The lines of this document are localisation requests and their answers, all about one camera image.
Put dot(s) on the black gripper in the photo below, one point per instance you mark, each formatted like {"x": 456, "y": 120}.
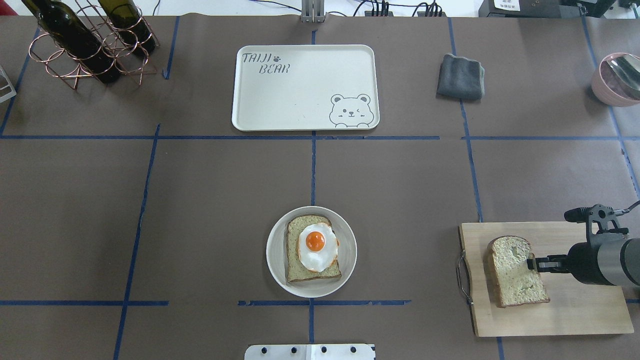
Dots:
{"x": 582, "y": 262}

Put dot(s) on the aluminium frame post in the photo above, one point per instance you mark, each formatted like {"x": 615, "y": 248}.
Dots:
{"x": 313, "y": 11}

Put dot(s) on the white wire cup rack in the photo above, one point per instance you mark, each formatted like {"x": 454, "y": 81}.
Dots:
{"x": 7, "y": 89}

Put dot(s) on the copper wire bottle rack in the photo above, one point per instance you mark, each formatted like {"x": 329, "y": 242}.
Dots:
{"x": 102, "y": 40}

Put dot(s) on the black computer box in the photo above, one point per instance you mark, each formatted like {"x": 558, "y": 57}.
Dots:
{"x": 551, "y": 9}

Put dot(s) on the metal scoop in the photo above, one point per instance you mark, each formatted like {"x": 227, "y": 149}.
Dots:
{"x": 627, "y": 69}

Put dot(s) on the bread slice under egg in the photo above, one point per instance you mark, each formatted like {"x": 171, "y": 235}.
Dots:
{"x": 295, "y": 271}

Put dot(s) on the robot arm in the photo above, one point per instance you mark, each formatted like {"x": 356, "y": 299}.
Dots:
{"x": 631, "y": 259}

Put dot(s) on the wooden cutting board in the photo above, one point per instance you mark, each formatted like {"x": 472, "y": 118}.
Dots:
{"x": 574, "y": 308}

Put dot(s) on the white round plate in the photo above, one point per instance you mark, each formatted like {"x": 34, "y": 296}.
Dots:
{"x": 276, "y": 254}

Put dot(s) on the fried egg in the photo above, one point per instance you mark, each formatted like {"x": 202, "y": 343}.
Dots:
{"x": 317, "y": 247}

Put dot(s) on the green wine bottle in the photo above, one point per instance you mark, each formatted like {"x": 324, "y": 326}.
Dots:
{"x": 124, "y": 15}
{"x": 68, "y": 31}

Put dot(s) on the black power strip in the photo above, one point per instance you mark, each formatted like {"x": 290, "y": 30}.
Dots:
{"x": 385, "y": 9}

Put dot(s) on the green wine bottle middle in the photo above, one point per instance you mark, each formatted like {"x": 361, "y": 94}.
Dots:
{"x": 124, "y": 15}

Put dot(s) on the cream bear tray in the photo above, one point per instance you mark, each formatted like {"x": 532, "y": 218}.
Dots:
{"x": 305, "y": 87}

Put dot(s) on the green wine bottle front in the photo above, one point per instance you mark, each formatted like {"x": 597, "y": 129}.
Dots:
{"x": 68, "y": 31}

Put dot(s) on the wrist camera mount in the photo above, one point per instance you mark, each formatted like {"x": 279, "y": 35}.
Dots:
{"x": 601, "y": 221}

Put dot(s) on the grey folded cloth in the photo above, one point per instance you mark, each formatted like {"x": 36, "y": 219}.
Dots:
{"x": 461, "y": 78}

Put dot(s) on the pink bowl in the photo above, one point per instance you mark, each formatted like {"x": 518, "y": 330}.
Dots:
{"x": 607, "y": 86}

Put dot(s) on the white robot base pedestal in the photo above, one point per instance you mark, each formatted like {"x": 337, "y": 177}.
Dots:
{"x": 331, "y": 351}

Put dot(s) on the bread slice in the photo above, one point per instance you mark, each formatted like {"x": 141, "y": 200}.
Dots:
{"x": 295, "y": 271}
{"x": 516, "y": 284}

